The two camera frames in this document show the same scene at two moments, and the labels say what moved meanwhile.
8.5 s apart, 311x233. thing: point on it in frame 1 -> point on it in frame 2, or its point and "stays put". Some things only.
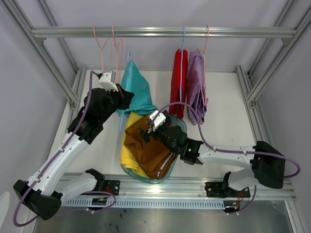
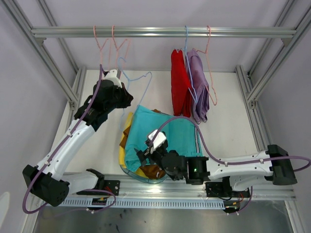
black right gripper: [146, 134] -> [146, 154]
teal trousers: [133, 80] -> [181, 135]
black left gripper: [124, 96] stays put
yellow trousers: [126, 159] -> [136, 174]
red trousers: [179, 110] stays put
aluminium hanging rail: [286, 32] stays put
